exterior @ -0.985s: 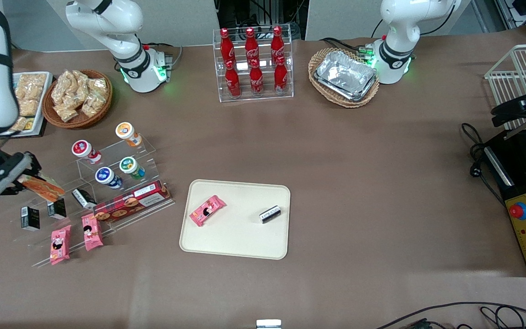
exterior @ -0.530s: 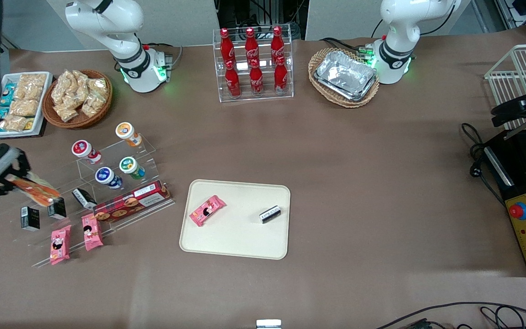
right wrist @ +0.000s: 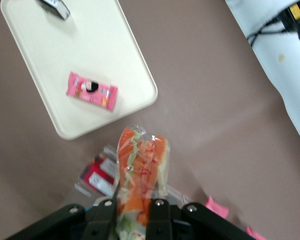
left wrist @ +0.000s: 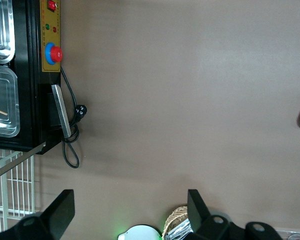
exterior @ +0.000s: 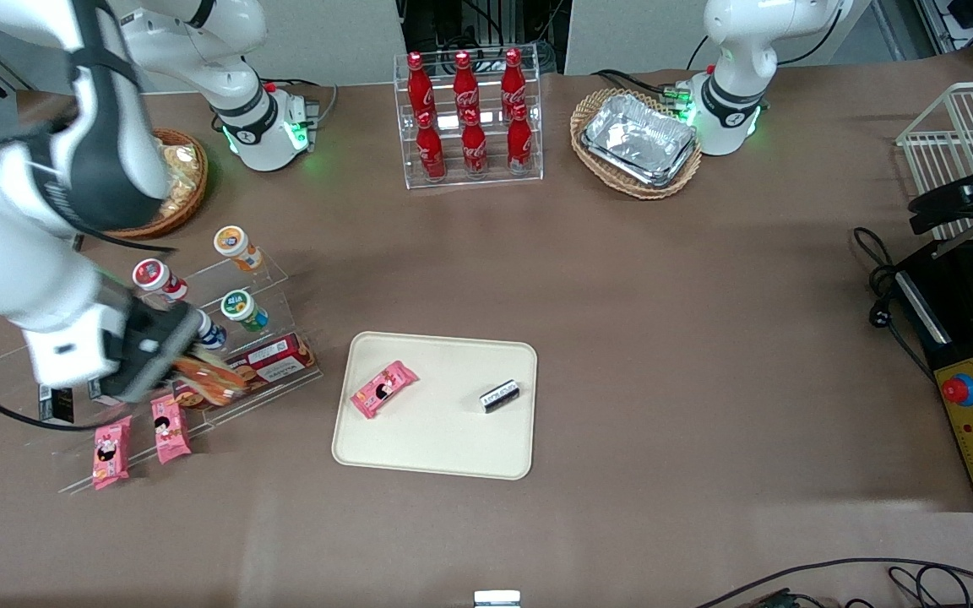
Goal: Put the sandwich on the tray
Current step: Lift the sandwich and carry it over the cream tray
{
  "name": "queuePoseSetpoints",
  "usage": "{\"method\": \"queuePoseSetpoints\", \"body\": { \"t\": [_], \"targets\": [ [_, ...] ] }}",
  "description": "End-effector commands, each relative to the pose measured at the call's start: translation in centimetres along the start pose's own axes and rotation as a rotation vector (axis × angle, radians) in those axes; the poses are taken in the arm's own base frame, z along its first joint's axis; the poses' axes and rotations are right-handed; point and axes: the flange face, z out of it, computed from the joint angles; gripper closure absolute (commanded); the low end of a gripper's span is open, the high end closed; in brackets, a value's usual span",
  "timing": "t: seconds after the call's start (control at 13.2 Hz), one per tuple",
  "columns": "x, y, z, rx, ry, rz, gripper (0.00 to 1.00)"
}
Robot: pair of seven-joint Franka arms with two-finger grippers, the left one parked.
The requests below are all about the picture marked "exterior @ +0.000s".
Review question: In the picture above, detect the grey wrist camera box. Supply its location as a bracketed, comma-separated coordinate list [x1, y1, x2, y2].
[102, 306, 202, 403]

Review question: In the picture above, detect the beige plastic tray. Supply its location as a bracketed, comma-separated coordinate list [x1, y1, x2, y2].
[331, 331, 538, 481]

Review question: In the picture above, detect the white wire basket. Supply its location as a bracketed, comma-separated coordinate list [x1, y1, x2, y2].
[896, 80, 973, 246]

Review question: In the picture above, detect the brown wicker snack basket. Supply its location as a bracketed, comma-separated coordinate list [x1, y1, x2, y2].
[106, 128, 209, 239]

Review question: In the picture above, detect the pink snack pack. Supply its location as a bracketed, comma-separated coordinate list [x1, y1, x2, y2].
[150, 394, 193, 465]
[350, 361, 420, 420]
[92, 415, 133, 491]

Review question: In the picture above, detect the sandwich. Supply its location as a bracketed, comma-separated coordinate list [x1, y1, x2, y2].
[170, 355, 248, 408]

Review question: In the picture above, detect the looped black cable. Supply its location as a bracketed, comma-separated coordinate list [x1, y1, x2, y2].
[888, 564, 973, 608]

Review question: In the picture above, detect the light wicker basket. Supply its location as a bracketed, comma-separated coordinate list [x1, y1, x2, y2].
[570, 88, 704, 200]

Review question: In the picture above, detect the red cola bottle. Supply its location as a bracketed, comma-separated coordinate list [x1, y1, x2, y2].
[416, 111, 447, 181]
[461, 110, 489, 178]
[451, 51, 481, 117]
[507, 105, 535, 174]
[500, 48, 528, 112]
[406, 52, 437, 119]

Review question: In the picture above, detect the clear acrylic stepped shelf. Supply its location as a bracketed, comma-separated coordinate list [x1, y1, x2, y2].
[0, 249, 324, 495]

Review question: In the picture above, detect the clear acrylic bottle rack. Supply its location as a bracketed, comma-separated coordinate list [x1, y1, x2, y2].
[394, 44, 544, 190]

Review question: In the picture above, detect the black machine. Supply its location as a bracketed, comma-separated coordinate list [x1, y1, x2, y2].
[892, 236, 973, 512]

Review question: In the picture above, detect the green-lid cup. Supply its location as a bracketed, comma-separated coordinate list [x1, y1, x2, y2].
[220, 290, 269, 332]

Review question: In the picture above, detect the stack of foil trays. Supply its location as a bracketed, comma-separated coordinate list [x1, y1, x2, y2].
[581, 93, 698, 187]

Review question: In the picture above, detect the blue-lid cup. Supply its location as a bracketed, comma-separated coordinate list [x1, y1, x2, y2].
[195, 314, 228, 351]

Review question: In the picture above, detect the black cable on table edge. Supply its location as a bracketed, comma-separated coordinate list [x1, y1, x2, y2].
[693, 557, 973, 608]

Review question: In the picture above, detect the red-lid cup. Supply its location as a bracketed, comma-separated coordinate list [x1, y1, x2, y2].
[133, 258, 189, 305]

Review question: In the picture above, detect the orange-lid cup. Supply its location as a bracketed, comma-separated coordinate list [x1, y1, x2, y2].
[214, 225, 264, 273]

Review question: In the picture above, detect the red cookie box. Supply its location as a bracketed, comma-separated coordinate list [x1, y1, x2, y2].
[174, 333, 317, 411]

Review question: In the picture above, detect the tan snack bag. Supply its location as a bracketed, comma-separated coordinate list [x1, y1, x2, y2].
[163, 144, 202, 182]
[159, 173, 193, 219]

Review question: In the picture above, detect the black power cable with plug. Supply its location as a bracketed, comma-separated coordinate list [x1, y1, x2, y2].
[851, 226, 935, 381]

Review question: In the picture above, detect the black base cable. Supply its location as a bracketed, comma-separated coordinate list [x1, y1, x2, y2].
[592, 69, 690, 102]

